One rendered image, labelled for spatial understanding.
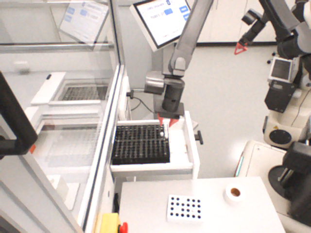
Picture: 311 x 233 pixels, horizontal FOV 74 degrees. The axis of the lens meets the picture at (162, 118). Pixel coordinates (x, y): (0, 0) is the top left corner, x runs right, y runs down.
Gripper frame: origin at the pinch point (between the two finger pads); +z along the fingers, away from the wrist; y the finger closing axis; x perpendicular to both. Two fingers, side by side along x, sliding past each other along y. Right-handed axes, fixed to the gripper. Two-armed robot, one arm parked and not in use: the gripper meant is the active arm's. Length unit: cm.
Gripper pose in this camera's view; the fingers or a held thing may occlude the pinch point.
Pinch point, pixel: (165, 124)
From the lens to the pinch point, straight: 79.5
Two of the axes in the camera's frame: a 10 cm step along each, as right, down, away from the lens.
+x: 0.0, 7.0, -7.1
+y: -9.9, -1.2, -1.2
